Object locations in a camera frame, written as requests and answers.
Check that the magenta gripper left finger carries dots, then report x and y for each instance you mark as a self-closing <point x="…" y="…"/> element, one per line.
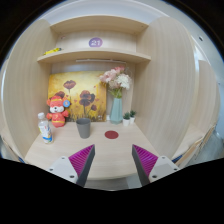
<point x="76" y="167"/>

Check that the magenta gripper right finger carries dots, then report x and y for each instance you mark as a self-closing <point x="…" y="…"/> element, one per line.
<point x="150" y="167"/>

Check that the clear plastic water bottle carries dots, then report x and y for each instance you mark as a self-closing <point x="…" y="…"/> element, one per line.
<point x="44" y="128"/>

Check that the grey plastic cup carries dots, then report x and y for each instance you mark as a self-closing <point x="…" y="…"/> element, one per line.
<point x="83" y="126"/>

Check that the red round coaster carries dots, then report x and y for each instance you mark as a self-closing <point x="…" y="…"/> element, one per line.
<point x="111" y="134"/>

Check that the small potted plant left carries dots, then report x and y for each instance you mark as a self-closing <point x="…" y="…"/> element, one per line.
<point x="126" y="119"/>

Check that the small potted plant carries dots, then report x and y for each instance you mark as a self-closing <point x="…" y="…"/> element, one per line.
<point x="126" y="119"/>
<point x="132" y="116"/>

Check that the small potted plant right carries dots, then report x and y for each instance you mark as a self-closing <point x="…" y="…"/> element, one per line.
<point x="132" y="116"/>

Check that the wooden chair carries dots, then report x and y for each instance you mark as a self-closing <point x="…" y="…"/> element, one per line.
<point x="193" y="141"/>

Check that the teal vase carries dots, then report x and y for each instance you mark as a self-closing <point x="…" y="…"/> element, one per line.
<point x="116" y="111"/>

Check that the red plush mouse toy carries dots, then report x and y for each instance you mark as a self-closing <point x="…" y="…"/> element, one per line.
<point x="58" y="112"/>

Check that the poppy flower painting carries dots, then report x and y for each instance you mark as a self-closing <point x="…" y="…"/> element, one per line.
<point x="84" y="90"/>

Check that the pink white flower bouquet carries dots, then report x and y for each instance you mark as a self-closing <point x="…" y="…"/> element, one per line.
<point x="117" y="80"/>

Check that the wooden shelf board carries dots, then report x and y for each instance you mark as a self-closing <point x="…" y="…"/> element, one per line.
<point x="94" y="53"/>

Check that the yellow object on shelf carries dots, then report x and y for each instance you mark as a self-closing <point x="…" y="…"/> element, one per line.
<point x="52" y="51"/>

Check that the purple round number sticker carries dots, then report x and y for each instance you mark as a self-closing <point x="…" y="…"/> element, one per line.
<point x="95" y="42"/>

